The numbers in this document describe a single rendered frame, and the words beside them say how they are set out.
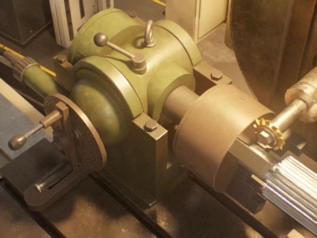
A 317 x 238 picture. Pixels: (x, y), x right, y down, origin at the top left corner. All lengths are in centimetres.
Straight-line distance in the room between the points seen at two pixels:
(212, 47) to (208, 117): 204
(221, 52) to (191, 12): 167
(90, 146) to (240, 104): 31
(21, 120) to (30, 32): 89
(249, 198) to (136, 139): 25
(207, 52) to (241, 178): 197
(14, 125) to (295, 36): 96
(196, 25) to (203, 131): 43
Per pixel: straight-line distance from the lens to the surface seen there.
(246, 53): 139
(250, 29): 134
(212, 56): 311
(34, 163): 145
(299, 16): 122
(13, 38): 274
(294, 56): 128
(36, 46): 273
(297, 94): 115
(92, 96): 121
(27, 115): 194
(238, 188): 121
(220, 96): 115
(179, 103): 122
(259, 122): 110
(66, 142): 123
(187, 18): 149
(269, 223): 135
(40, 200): 135
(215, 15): 153
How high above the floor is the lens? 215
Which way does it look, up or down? 50 degrees down
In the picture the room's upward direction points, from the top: straight up
